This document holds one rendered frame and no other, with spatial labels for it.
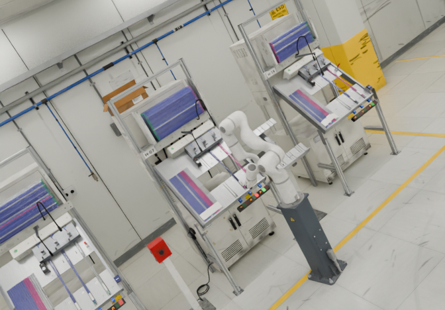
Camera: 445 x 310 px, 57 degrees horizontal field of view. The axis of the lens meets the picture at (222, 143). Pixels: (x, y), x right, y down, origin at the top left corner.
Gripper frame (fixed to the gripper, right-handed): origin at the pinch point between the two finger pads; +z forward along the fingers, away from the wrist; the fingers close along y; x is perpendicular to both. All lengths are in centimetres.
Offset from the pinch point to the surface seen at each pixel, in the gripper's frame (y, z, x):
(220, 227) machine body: -29, 51, 6
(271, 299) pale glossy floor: -40, 39, -71
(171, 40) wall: 82, 49, 235
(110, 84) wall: -13, 56, 227
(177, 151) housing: -24, 3, 69
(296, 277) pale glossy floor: -12, 39, -71
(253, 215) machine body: 4, 60, -2
